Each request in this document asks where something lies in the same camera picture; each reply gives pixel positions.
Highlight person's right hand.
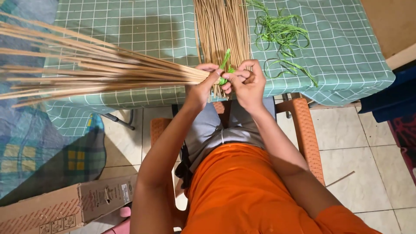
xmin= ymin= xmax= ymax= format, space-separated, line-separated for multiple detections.
xmin=222 ymin=59 xmax=268 ymax=113

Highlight person's left hand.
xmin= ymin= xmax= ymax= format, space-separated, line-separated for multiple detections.
xmin=184 ymin=63 xmax=225 ymax=110

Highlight green raffia strip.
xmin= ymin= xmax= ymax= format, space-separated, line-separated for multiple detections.
xmin=218 ymin=49 xmax=236 ymax=86
xmin=263 ymin=58 xmax=319 ymax=88

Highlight bundle of broom sticks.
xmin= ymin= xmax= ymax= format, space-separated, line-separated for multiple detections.
xmin=0 ymin=12 xmax=225 ymax=109

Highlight person's grey shorts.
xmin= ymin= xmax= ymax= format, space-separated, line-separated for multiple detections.
xmin=177 ymin=96 xmax=277 ymax=173

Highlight black metal table leg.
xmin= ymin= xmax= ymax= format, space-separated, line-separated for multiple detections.
xmin=100 ymin=109 xmax=136 ymax=131
xmin=281 ymin=94 xmax=294 ymax=119

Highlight tangle of green raffia strands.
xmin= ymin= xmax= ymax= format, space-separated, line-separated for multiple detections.
xmin=244 ymin=0 xmax=311 ymax=58

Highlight loose pile of broom sticks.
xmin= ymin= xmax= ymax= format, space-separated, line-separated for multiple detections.
xmin=193 ymin=0 xmax=253 ymax=99

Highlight orange woven plastic chair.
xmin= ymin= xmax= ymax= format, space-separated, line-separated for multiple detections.
xmin=149 ymin=97 xmax=326 ymax=229

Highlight black pouch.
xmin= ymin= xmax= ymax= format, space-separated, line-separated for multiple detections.
xmin=174 ymin=143 xmax=193 ymax=190

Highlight green checked tablecloth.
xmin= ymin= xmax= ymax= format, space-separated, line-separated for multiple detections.
xmin=42 ymin=0 xmax=397 ymax=138

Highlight person's orange shirt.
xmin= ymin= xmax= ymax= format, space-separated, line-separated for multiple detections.
xmin=180 ymin=142 xmax=384 ymax=234

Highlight single thin stick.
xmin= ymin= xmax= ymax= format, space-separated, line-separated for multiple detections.
xmin=326 ymin=171 xmax=356 ymax=188

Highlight dark blue cloth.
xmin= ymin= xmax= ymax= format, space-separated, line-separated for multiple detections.
xmin=358 ymin=64 xmax=416 ymax=124

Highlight pink plastic stool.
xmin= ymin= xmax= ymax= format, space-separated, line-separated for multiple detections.
xmin=100 ymin=206 xmax=132 ymax=234

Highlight brown wooden board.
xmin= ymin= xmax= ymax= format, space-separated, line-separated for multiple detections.
xmin=359 ymin=0 xmax=416 ymax=71

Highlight red and black rug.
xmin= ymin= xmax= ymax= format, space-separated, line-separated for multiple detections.
xmin=387 ymin=114 xmax=416 ymax=186

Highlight blue plaid blanket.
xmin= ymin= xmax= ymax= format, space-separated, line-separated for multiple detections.
xmin=0 ymin=0 xmax=107 ymax=201

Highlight brown cardboard box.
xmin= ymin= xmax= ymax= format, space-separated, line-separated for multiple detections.
xmin=0 ymin=174 xmax=139 ymax=234

